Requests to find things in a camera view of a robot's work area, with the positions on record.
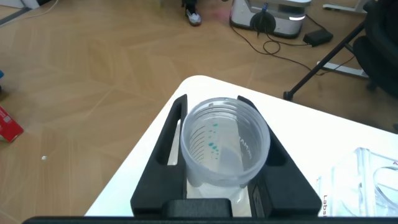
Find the blue pigment test tube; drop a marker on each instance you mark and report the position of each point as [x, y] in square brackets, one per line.
[224, 155]

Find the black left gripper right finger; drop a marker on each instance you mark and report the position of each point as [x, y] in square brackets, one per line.
[286, 193]

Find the person in white t-shirt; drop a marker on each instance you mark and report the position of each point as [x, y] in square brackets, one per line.
[192, 15]

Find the black power adapter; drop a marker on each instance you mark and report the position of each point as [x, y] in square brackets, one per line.
[317, 37]

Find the clear plastic tube rack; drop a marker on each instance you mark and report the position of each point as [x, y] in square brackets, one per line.
[357, 186]

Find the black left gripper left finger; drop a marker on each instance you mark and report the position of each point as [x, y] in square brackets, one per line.
[155, 186]

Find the red flat box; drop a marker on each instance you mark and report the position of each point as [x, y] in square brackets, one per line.
[9, 127]

